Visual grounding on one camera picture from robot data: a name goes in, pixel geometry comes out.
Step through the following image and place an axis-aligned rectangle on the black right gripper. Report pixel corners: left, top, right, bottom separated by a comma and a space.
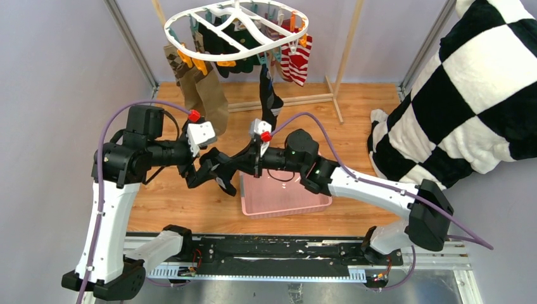
227, 138, 306, 179

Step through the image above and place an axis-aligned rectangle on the black blue sock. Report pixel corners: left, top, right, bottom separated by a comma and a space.
199, 148, 237, 196

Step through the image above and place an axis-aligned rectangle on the pink plastic basket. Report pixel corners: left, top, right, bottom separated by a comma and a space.
239, 169, 332, 219

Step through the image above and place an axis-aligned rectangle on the black grey sock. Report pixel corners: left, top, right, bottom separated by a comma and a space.
259, 65, 284, 131

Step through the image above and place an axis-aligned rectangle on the white round sock hanger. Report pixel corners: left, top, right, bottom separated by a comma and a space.
163, 1, 310, 65

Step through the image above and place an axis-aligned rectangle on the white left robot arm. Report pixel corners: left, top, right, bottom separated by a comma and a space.
61, 101, 217, 301

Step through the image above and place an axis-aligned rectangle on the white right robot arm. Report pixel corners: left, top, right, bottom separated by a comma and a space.
239, 129, 453, 265

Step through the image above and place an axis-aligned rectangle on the argyle brown sock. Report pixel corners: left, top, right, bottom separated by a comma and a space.
163, 43, 184, 87

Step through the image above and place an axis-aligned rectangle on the dark green sock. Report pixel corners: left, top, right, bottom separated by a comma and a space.
197, 15, 265, 79

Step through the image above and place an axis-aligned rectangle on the red white striped sock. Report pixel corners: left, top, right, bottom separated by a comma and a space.
279, 35, 313, 86

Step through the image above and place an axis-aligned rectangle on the wooden clothes rack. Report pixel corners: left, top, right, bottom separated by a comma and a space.
151, 0, 366, 125

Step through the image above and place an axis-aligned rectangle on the black white checkered blanket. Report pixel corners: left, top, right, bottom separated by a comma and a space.
367, 1, 536, 189

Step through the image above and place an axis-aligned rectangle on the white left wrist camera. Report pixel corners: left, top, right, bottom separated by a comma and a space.
187, 122, 217, 158

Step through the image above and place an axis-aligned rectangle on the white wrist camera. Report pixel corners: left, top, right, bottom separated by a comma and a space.
187, 122, 217, 158
249, 118, 272, 156

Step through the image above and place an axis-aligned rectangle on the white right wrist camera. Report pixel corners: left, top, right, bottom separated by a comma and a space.
249, 118, 272, 156

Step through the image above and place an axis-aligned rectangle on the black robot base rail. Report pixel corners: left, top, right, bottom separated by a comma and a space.
148, 234, 403, 283

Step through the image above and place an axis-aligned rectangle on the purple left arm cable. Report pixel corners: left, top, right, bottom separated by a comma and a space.
75, 99, 200, 304

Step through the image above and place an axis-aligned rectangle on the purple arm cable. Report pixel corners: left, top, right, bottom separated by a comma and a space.
268, 111, 495, 293
75, 99, 200, 304

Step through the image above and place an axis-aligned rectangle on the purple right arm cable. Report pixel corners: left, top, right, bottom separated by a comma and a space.
268, 111, 495, 293

